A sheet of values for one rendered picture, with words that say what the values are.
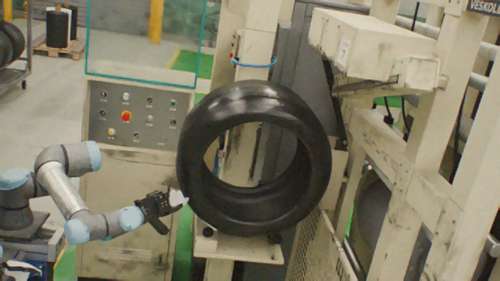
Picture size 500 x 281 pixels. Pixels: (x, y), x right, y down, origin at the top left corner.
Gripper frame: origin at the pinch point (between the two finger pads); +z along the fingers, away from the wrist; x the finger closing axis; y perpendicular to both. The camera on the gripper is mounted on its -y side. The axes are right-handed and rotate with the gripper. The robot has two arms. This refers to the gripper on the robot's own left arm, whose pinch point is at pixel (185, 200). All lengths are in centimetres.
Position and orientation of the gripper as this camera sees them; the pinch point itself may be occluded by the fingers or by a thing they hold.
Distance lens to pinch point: 182.6
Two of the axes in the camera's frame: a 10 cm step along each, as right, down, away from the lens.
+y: -1.8, -9.6, -2.0
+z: 7.1, -2.6, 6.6
